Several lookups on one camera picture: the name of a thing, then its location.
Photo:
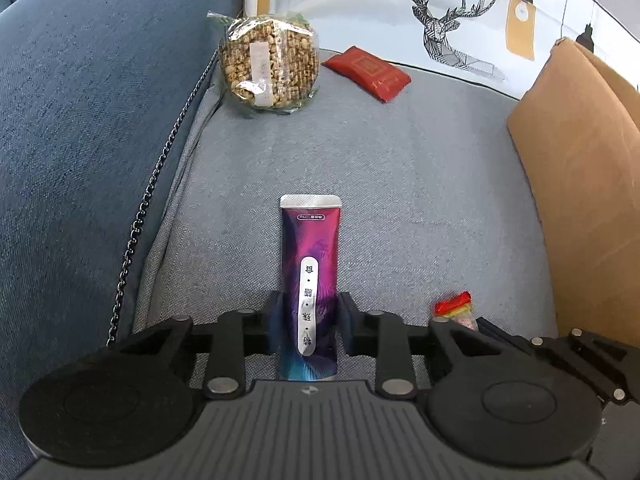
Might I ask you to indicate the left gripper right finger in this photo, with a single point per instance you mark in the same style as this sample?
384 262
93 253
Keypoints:
382 336

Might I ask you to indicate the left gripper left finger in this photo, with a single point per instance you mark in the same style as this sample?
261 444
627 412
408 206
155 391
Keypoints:
234 337

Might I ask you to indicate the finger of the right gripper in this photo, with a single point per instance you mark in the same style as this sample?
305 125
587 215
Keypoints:
550 349

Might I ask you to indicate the red clear candy packet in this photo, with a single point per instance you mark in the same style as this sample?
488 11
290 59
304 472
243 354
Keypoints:
458 308

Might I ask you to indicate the magenta purple snack packet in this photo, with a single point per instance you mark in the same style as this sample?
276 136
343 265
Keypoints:
310 228

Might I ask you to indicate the small red cake packet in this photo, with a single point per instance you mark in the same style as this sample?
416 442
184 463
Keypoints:
379 78

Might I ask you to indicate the open cardboard box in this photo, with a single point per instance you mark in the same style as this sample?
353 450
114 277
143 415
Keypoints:
577 134

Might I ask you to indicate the round puffed grain snack bag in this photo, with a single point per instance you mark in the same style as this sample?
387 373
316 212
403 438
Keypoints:
269 62

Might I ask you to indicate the deer print sofa cover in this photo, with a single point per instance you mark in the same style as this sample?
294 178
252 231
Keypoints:
502 44

